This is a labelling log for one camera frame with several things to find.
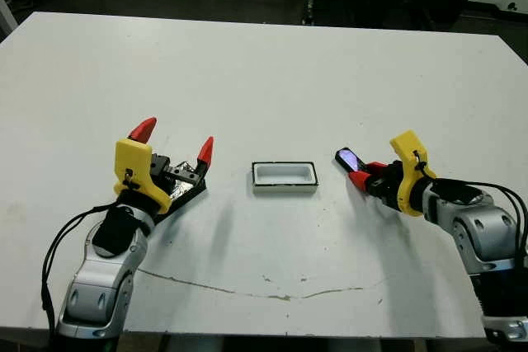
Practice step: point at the white camera box black rim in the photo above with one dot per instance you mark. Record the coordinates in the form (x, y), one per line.
(284, 187)

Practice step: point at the black slim camera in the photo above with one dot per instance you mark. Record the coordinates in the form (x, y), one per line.
(348, 158)

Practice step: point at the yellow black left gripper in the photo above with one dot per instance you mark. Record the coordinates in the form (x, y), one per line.
(132, 170)

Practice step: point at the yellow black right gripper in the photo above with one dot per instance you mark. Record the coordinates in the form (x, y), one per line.
(408, 154)

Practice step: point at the black box lid with foil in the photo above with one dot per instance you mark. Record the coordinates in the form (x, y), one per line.
(185, 193)

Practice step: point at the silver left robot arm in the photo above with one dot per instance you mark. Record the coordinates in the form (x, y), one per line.
(99, 278)

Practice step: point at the black wheeled pole stand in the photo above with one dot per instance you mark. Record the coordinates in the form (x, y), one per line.
(309, 1)

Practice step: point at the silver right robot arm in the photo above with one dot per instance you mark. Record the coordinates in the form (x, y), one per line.
(482, 224)

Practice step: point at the small black wall object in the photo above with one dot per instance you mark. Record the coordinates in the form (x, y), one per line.
(513, 6)

